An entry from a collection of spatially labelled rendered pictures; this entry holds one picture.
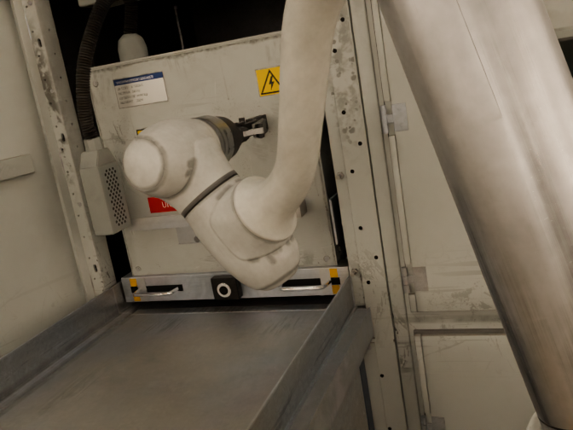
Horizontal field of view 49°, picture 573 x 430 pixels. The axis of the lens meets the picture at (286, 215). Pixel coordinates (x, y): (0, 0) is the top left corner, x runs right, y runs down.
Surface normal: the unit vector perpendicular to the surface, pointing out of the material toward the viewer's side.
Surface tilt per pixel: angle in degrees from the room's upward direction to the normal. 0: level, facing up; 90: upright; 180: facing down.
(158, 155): 77
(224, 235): 93
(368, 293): 90
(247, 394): 0
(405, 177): 90
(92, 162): 61
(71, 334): 90
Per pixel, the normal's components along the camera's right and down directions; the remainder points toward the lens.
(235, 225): -0.46, 0.33
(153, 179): -0.25, 0.32
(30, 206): 0.79, 0.01
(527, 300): -0.70, 0.29
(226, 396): -0.17, -0.96
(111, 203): 0.93, -0.07
